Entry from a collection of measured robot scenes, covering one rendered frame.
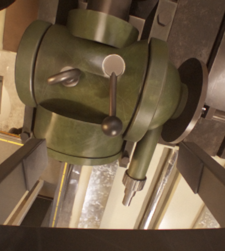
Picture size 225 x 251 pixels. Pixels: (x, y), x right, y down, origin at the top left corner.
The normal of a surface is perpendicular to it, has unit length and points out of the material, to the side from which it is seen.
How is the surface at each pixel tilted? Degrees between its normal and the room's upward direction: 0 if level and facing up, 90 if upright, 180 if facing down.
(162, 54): 40
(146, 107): 8
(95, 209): 0
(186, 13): 0
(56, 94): 25
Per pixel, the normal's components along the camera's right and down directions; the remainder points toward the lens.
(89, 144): 0.29, 0.34
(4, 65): 0.00, 0.29
